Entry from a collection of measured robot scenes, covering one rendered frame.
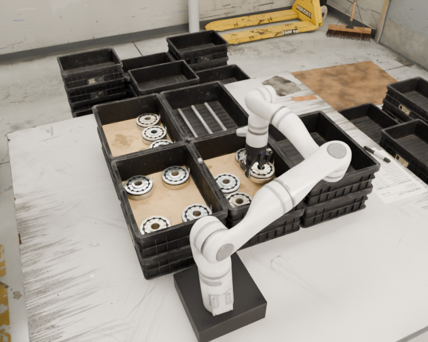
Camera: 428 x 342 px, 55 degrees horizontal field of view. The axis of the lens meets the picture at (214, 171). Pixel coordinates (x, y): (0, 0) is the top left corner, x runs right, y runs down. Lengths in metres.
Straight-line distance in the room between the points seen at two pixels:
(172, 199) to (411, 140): 1.72
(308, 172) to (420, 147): 1.67
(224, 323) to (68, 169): 1.02
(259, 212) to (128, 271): 0.60
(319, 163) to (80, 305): 0.86
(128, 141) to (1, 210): 1.33
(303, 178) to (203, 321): 0.50
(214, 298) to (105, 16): 3.81
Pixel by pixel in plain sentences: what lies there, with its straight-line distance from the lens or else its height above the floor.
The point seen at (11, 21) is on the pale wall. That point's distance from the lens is 4.58.
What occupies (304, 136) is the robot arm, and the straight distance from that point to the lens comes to 1.28.
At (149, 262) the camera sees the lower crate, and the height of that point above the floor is 0.81.
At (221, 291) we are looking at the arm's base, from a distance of 1.19.
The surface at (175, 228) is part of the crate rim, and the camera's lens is 1.28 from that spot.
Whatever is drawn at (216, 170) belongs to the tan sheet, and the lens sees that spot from 1.61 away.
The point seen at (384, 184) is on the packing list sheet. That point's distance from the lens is 1.89.
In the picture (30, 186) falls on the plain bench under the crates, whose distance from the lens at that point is 1.90.
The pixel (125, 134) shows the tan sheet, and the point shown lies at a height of 0.83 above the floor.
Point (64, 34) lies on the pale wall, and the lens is 4.65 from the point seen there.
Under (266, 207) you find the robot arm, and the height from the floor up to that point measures 1.12.
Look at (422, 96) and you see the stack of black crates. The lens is 3.29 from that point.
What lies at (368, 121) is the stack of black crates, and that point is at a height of 0.27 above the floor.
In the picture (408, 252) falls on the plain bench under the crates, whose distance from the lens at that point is 1.66.
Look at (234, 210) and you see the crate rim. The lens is 1.32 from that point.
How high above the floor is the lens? 1.89
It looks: 41 degrees down
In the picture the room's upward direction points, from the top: straight up
